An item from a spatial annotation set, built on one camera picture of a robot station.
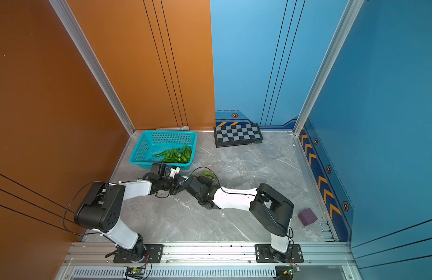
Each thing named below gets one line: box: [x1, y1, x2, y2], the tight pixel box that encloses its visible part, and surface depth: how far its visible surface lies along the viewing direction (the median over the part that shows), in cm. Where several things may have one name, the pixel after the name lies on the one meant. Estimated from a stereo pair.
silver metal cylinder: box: [155, 126, 190, 131], surface depth 123 cm
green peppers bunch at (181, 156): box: [152, 145, 192, 164], surface depth 106 cm
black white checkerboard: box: [213, 123, 264, 148], surface depth 115 cm
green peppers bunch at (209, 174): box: [203, 171, 217, 180], surface depth 94 cm
